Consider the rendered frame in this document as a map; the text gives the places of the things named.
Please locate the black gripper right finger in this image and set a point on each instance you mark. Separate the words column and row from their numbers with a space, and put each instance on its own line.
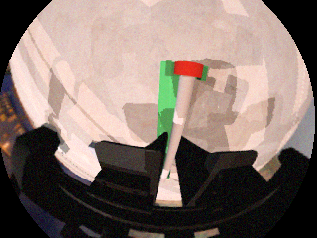
column 196, row 167

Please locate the green u-shaped bracket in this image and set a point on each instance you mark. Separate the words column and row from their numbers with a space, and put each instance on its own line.
column 167, row 91

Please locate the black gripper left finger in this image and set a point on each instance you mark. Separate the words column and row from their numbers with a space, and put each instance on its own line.
column 142, row 161

